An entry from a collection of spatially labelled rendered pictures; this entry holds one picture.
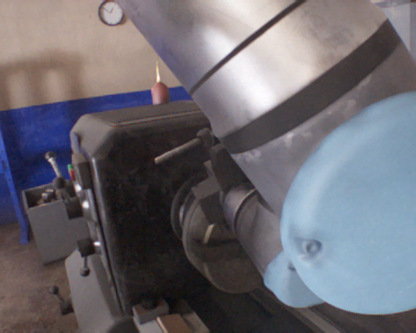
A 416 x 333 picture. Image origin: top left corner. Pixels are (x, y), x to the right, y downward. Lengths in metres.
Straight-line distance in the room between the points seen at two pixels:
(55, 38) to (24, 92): 0.73
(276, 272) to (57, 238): 2.64
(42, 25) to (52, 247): 2.49
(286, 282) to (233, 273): 0.38
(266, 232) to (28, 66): 3.80
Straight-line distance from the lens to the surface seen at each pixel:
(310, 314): 0.84
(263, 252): 0.29
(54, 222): 2.79
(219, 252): 0.58
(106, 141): 0.67
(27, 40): 4.00
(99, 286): 1.04
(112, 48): 4.08
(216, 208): 0.45
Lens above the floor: 1.42
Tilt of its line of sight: 16 degrees down
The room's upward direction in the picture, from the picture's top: 5 degrees counter-clockwise
